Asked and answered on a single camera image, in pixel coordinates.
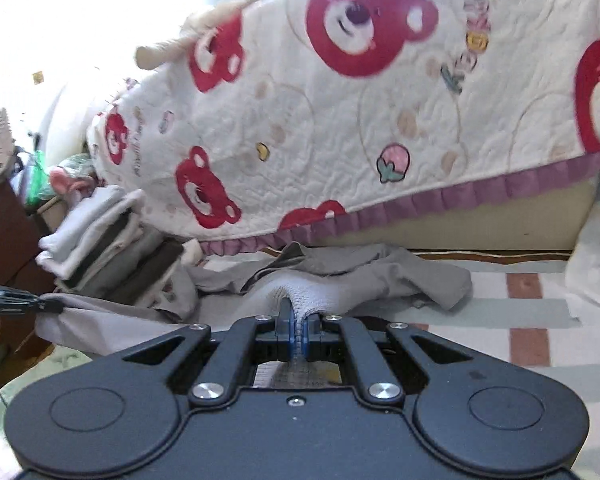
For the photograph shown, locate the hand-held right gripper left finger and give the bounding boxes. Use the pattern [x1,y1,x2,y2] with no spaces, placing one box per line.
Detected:
[105,299,297,408]

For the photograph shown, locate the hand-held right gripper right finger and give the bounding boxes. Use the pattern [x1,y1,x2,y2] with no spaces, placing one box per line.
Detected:
[302,314,491,408]

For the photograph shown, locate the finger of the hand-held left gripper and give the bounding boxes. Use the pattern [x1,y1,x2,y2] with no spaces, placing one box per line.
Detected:
[0,285,64,322]

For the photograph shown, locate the grey garment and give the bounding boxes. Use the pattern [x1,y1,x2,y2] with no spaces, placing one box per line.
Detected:
[35,242,473,391]

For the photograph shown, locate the brown wooden cabinet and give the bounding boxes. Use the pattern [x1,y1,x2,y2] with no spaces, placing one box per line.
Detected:
[0,160,57,361]

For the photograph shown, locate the pale green patterned cloth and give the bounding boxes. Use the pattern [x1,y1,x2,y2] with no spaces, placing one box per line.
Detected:
[0,346,97,417]

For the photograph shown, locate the cream white cloth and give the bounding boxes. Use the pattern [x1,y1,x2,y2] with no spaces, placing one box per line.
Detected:
[37,185,201,311]

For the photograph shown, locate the green plastic bag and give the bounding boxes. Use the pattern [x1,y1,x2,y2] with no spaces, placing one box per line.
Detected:
[22,149,49,207]

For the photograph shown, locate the white bear print quilt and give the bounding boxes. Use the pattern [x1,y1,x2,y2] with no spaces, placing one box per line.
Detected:
[85,0,600,257]

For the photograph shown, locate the beige foam mattress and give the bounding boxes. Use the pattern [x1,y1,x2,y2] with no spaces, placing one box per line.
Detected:
[260,175,600,252]

